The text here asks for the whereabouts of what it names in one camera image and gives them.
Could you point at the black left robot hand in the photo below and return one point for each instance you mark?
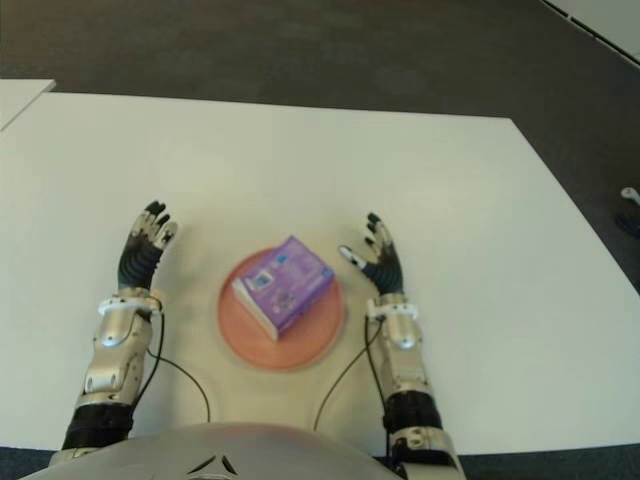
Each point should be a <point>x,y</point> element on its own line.
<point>137,260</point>

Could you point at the white side table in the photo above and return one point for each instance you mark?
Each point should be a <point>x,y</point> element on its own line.
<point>17,95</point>

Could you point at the purple tissue paper pack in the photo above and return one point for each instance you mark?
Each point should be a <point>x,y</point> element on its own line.
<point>287,285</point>

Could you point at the pink round plate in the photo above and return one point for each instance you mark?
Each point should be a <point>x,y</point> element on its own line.
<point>305,350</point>

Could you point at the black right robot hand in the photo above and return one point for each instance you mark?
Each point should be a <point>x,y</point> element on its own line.
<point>387,272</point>

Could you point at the white panel with black edge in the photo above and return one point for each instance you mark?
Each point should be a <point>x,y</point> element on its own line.
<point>605,20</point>

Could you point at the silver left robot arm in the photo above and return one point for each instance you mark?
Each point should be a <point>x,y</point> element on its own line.
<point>112,350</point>

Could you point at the white and black floor object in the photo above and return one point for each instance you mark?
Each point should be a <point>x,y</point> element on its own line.
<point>630,194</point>

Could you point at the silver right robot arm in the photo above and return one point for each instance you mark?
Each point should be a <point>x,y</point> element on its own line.
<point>407,365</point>

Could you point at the silver robot torso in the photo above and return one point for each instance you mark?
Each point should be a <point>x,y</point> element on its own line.
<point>220,450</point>

